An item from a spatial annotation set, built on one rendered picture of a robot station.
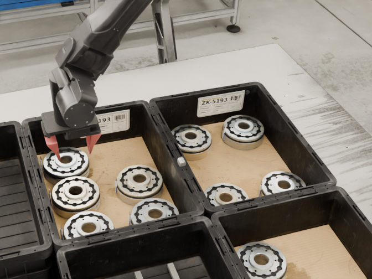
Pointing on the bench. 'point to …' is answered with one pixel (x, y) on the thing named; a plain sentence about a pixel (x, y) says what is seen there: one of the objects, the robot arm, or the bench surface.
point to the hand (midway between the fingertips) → (73, 152)
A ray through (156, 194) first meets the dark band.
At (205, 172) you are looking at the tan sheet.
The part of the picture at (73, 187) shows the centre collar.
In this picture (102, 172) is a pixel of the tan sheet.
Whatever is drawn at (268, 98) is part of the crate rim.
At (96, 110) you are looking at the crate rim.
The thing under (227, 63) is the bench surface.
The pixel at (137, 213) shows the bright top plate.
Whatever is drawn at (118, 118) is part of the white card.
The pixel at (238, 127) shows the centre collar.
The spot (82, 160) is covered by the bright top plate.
